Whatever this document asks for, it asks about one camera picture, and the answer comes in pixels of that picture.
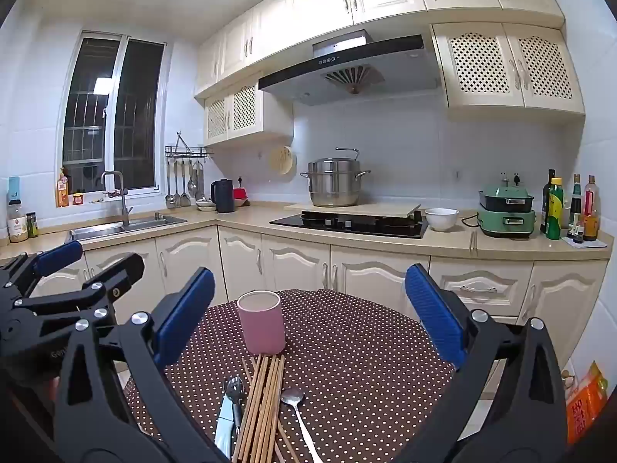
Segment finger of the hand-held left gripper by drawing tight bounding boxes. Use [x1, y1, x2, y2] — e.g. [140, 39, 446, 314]
[0, 253, 144, 343]
[0, 240, 84, 300]

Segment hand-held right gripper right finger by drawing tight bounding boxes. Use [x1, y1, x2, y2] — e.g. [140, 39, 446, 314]
[404, 264, 568, 463]

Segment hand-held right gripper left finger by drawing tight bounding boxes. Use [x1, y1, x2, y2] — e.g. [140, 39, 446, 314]
[53, 267, 232, 463]

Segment pink utensil holder cup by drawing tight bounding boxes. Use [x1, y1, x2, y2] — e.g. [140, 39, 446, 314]
[236, 290, 287, 355]

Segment light blue handled utensil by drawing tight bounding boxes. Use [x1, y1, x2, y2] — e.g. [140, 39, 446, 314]
[214, 393, 234, 459]

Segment bundle of wooden chopsticks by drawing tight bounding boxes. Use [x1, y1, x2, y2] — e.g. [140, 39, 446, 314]
[232, 354, 300, 463]

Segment metal spoon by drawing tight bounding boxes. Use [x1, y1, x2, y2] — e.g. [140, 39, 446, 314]
[280, 387, 324, 463]

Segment jars beside sink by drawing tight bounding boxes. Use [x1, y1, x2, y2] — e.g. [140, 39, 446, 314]
[7, 199, 29, 243]

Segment steel sink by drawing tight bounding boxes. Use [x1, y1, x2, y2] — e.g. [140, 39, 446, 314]
[65, 215, 188, 244]

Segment steel faucet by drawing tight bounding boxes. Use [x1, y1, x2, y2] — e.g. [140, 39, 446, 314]
[100, 171, 133, 226]

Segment white bowl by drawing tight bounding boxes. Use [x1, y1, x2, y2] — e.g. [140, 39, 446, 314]
[424, 208, 460, 232]

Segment black gas stove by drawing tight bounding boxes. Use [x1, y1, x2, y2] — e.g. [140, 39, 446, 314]
[269, 211, 430, 239]

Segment wooden cutting board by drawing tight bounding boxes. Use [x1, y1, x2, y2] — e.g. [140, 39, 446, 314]
[283, 203, 421, 218]

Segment cream base cabinets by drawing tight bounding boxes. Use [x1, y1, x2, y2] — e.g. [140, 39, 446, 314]
[29, 224, 610, 343]

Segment green electric cooker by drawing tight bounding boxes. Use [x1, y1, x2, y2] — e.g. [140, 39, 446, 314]
[477, 174, 537, 239]

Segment dark electric kettle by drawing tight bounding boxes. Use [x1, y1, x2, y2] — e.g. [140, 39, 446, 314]
[211, 178, 235, 214]

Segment kitchen window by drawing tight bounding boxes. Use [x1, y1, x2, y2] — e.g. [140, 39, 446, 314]
[62, 30, 167, 195]

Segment green bottle yellow cap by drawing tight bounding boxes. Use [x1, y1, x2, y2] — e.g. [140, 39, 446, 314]
[546, 177, 565, 241]

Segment dark glass bottle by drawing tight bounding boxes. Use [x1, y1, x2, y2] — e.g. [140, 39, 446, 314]
[540, 169, 557, 235]

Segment steel steamer pot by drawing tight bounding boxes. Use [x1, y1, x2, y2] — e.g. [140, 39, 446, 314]
[300, 147, 372, 208]

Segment orange plastic bag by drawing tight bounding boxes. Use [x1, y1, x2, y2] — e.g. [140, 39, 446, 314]
[566, 361, 609, 444]

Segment dark sauce bottle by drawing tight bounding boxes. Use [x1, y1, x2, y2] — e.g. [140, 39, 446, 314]
[569, 174, 583, 239]

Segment round bamboo trivet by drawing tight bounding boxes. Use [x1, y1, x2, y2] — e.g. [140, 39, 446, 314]
[268, 145, 296, 176]

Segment group of sauce bottles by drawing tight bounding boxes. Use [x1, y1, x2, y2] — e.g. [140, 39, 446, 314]
[582, 175, 601, 242]

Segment small cream lattice cabinet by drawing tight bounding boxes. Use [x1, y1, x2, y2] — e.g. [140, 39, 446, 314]
[203, 74, 294, 147]

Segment grey range hood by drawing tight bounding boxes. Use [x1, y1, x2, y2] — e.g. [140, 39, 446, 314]
[258, 30, 440, 107]

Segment wide cream lattice cabinet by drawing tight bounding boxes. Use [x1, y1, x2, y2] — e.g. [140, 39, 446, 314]
[430, 22, 585, 121]

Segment black wall utensil rack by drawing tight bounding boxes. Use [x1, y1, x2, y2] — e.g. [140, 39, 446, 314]
[164, 131, 214, 159]

